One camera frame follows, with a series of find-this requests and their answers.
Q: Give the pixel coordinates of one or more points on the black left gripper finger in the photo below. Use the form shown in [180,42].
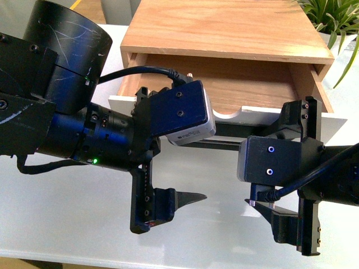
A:
[186,198]

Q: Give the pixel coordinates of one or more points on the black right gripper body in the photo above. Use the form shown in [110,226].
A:
[299,121]

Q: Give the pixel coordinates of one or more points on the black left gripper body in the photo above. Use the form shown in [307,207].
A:
[149,206]

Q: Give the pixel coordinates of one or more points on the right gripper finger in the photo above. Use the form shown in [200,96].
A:
[276,216]

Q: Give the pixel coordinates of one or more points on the white top drawer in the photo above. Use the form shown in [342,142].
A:
[249,92]

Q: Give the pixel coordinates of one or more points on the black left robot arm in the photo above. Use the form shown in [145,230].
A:
[49,121]

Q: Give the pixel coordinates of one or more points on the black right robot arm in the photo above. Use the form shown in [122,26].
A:
[339,181]

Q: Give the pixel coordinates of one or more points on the wooden drawer cabinet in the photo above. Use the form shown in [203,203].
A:
[254,30]

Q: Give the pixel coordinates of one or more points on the spider plant in white pot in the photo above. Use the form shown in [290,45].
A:
[338,20]

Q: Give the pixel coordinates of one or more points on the left grey armchair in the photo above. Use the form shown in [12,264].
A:
[119,12]

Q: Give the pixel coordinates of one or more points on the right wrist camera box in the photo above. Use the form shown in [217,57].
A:
[268,161]

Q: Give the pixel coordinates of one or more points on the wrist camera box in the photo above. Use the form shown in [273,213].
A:
[268,161]
[183,114]

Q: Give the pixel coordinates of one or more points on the black drawer handle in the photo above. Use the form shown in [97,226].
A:
[229,136]

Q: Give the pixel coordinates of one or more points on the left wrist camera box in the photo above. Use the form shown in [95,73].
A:
[183,114]

